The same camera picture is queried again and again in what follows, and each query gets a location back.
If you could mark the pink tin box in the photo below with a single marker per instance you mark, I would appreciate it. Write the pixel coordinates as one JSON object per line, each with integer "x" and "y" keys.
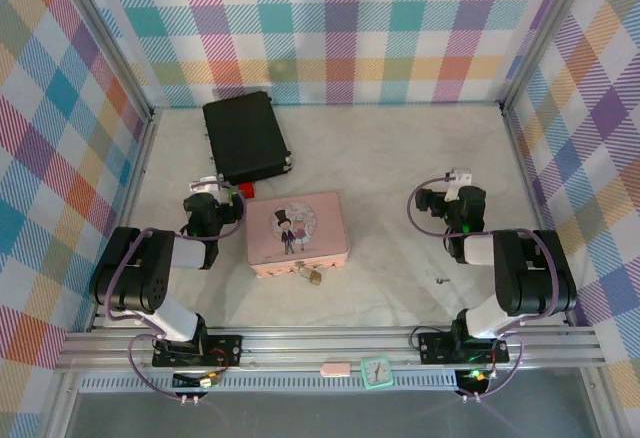
{"x": 300, "y": 233}

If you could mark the brass padlock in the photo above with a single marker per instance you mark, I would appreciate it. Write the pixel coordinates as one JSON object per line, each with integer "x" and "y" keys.
{"x": 315, "y": 278}

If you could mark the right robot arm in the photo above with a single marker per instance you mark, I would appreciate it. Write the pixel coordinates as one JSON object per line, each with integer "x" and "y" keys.
{"x": 530, "y": 273}

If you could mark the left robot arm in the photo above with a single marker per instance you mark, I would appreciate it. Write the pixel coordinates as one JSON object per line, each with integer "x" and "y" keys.
{"x": 135, "y": 278}

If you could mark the red block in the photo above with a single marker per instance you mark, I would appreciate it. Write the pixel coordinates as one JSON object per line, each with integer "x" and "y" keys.
{"x": 247, "y": 191}

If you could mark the black hard case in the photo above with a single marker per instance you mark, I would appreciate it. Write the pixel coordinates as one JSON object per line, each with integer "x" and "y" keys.
{"x": 247, "y": 138}

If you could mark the teal square clock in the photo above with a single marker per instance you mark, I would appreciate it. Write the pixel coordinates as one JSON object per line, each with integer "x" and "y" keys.
{"x": 376, "y": 372}

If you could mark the pink eraser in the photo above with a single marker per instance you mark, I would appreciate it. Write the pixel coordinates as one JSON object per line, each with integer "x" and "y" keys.
{"x": 335, "y": 369}

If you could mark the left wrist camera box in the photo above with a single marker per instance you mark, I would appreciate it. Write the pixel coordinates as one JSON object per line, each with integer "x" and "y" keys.
{"x": 205, "y": 185}

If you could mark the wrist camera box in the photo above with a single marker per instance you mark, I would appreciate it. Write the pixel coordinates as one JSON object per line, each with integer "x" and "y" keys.
{"x": 205, "y": 185}
{"x": 427, "y": 200}

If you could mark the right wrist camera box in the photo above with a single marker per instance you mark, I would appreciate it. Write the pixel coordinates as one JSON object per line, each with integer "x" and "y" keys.
{"x": 427, "y": 200}

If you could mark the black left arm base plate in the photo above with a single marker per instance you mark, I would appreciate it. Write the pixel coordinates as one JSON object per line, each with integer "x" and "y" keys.
{"x": 225, "y": 350}

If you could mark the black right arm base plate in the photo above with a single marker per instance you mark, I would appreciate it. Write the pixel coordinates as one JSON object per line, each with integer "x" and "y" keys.
{"x": 432, "y": 348}

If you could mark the aluminium frame rail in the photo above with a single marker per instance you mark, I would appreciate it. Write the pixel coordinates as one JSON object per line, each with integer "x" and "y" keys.
{"x": 320, "y": 345}

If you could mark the aluminium frame post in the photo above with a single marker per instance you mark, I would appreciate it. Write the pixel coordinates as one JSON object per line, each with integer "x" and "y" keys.
{"x": 545, "y": 33}
{"x": 107, "y": 33}

